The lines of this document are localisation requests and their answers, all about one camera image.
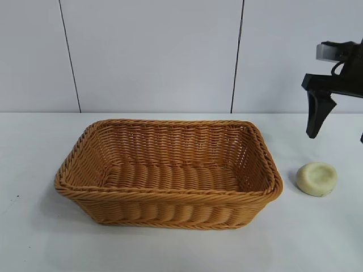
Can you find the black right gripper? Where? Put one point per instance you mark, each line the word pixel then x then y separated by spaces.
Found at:
pixel 348 86

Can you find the pale round egg yolk pastry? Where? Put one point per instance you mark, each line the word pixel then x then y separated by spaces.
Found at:
pixel 314 178

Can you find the tan woven wicker basket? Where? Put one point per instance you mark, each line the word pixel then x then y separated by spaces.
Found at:
pixel 170 175

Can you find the black right camera mount bracket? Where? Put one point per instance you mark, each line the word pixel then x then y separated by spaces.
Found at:
pixel 353 56

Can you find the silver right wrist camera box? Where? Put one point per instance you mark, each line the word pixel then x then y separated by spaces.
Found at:
pixel 326 52

